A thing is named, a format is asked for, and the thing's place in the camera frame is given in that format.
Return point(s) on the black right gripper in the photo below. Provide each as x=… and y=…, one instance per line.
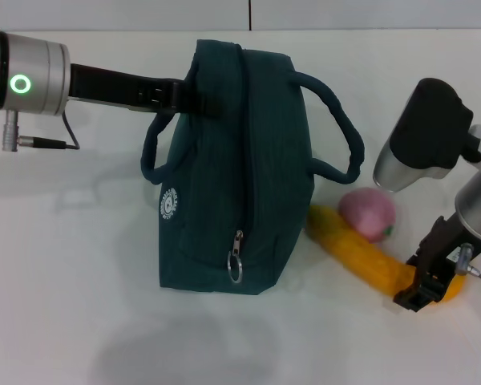
x=437, y=252

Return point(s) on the dark teal lunch bag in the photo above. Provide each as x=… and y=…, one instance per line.
x=224, y=180

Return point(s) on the pink toy peach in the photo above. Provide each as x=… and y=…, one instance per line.
x=366, y=214

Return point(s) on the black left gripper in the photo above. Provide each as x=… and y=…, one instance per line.
x=112, y=88

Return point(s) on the yellow banana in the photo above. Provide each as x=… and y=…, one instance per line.
x=364, y=256

